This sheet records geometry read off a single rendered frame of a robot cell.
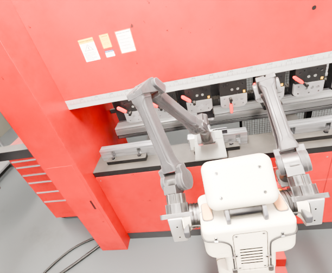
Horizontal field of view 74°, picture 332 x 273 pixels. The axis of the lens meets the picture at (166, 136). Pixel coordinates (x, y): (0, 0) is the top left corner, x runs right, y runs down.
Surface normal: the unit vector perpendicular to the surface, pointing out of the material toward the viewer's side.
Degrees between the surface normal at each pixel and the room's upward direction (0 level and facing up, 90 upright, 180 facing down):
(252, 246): 82
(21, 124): 90
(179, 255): 0
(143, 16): 90
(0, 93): 90
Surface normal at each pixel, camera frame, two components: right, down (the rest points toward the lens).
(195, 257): -0.22, -0.80
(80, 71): -0.08, 0.58
